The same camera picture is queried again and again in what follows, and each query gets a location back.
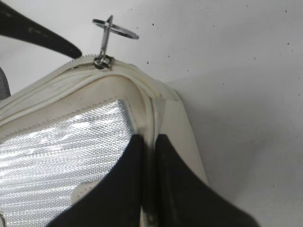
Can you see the cream zippered cosmetic bag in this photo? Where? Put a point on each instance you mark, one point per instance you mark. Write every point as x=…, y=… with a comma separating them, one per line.
x=60, y=136

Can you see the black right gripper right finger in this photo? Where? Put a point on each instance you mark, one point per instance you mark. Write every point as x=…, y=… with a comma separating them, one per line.
x=184, y=200

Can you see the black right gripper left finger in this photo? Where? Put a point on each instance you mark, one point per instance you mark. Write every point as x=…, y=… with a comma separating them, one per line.
x=116, y=200

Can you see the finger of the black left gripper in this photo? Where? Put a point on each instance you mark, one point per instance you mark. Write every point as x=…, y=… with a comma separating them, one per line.
x=17, y=26

